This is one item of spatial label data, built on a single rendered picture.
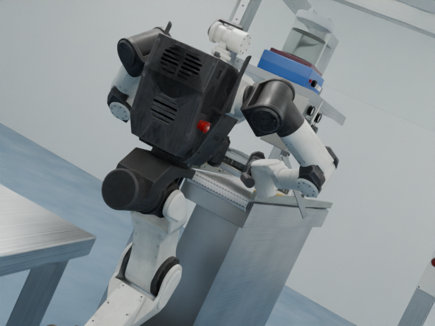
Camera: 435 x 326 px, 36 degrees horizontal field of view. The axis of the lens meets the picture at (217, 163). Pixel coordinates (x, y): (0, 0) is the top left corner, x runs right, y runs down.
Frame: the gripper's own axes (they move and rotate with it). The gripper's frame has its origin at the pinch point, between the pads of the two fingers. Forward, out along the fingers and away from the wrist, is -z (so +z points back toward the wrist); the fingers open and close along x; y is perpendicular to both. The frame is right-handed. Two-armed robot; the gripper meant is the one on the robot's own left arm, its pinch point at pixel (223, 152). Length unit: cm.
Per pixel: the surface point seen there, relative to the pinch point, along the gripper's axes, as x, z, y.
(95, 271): 104, -89, -95
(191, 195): 19.8, 3.1, -3.2
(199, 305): 58, -8, 13
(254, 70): -31.8, 5.4, 0.4
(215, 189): 13.0, 4.2, 5.8
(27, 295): 22, 134, 54
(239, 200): 12.7, 2.7, 15.8
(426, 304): 13, 0, 88
